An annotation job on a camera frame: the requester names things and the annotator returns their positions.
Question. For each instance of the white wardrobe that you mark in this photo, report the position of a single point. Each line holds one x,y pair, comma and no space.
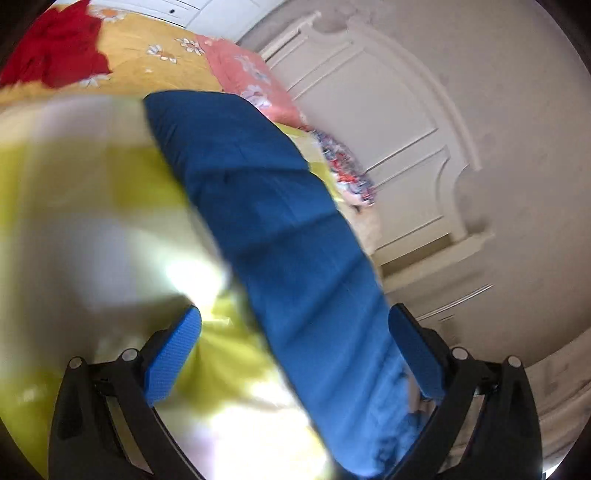
228,19

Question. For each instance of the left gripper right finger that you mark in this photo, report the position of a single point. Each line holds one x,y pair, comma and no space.
506,440

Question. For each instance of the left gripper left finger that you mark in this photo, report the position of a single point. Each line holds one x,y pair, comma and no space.
84,443

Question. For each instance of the pink floral pillow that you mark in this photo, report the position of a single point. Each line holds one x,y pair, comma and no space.
244,73

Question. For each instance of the white wooden headboard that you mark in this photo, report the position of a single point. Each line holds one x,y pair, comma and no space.
472,118

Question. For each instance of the red garment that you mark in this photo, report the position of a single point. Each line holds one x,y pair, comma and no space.
59,49

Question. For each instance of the blue puffer jacket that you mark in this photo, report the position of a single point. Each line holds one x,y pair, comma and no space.
310,285

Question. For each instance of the yellow checked bed sheet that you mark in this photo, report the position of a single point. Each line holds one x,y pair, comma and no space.
99,249

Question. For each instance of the floral patterned pillow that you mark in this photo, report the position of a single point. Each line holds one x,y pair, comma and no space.
353,183

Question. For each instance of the cream textured pillow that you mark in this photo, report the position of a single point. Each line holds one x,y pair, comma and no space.
367,226

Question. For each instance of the orange floral quilt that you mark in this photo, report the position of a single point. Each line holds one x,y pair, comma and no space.
144,56

